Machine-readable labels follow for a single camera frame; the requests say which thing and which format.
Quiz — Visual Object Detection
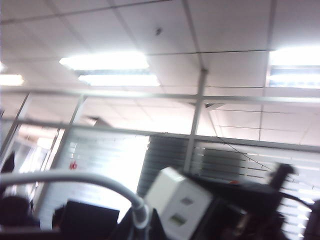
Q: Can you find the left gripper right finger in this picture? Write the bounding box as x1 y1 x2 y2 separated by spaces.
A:
149 208 173 240

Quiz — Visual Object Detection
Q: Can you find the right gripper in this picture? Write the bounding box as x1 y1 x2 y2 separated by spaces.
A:
186 163 320 240

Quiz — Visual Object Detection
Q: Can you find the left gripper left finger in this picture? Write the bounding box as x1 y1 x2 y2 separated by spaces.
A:
117 208 137 240

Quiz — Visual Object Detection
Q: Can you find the white charging base block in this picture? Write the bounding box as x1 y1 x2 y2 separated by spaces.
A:
144 166 214 237

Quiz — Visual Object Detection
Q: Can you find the white Type-C charging cable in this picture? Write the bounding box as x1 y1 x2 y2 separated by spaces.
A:
0 171 152 240

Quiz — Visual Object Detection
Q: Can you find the black rectangular screen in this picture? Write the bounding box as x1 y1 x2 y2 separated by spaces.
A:
59 201 120 240

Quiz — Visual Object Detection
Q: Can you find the dark-haired person head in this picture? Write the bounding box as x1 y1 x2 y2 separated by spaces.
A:
0 196 42 232

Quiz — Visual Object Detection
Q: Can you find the recessed ceiling light panel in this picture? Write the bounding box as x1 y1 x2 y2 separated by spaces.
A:
266 47 320 89
59 51 161 88
0 73 25 87

